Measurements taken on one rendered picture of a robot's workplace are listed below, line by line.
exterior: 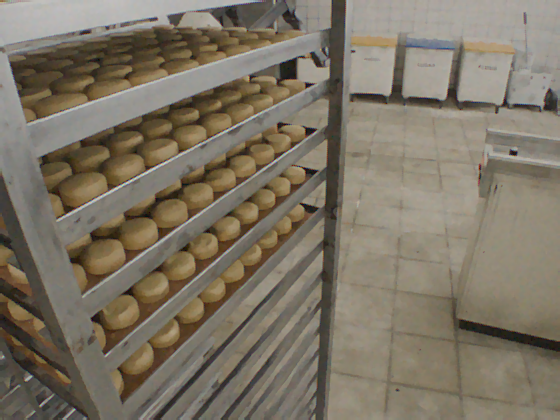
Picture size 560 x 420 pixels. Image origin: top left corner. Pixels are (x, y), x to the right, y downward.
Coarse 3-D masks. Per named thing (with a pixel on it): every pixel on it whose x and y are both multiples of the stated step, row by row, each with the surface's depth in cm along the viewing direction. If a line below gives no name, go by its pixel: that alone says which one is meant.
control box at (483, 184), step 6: (486, 144) 180; (486, 150) 174; (486, 156) 169; (480, 162) 184; (480, 168) 177; (486, 174) 163; (480, 180) 170; (486, 180) 164; (480, 186) 167; (486, 186) 165; (480, 192) 167; (486, 192) 166
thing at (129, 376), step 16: (288, 224) 87; (272, 240) 82; (256, 256) 78; (224, 272) 74; (240, 272) 74; (208, 288) 70; (224, 288) 71; (192, 304) 67; (208, 304) 70; (176, 320) 66; (192, 320) 66; (160, 336) 61; (176, 336) 62; (32, 352) 61; (144, 352) 59; (160, 352) 61; (48, 368) 58; (128, 368) 57; (144, 368) 58; (64, 384) 56; (128, 384) 56
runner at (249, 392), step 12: (312, 312) 103; (300, 324) 99; (288, 336) 99; (276, 348) 96; (288, 348) 95; (276, 360) 91; (264, 372) 87; (252, 384) 88; (240, 396) 85; (252, 396) 85; (228, 408) 83; (240, 408) 81
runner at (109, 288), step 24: (312, 144) 79; (264, 168) 66; (240, 192) 62; (192, 216) 54; (216, 216) 58; (168, 240) 51; (144, 264) 48; (96, 288) 43; (120, 288) 46; (96, 312) 44; (48, 336) 40
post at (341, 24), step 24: (336, 0) 71; (336, 24) 73; (336, 48) 75; (336, 72) 77; (336, 96) 79; (336, 120) 82; (336, 144) 84; (336, 168) 87; (336, 192) 89; (336, 216) 92; (336, 240) 96; (336, 264) 100; (336, 288) 105
